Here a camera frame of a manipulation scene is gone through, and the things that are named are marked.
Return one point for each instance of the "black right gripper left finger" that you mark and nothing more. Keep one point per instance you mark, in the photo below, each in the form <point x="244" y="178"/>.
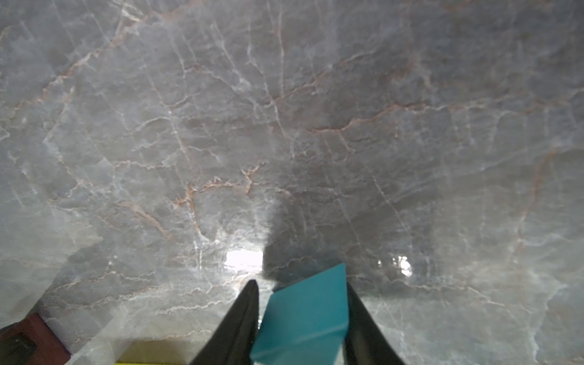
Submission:
<point x="232" y="342"/>

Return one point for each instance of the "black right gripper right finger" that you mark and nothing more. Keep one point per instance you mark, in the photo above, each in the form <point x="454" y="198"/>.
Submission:
<point x="364" y="343"/>

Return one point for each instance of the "teal triangle block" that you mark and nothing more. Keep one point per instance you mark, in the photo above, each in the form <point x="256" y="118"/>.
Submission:
<point x="305" y="323"/>

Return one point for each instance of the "yellow rectangular block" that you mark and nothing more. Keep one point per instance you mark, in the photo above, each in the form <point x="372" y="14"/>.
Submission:
<point x="157" y="352"/>

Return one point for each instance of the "dark red triangle block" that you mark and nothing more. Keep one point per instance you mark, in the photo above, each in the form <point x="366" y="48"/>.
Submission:
<point x="31" y="341"/>

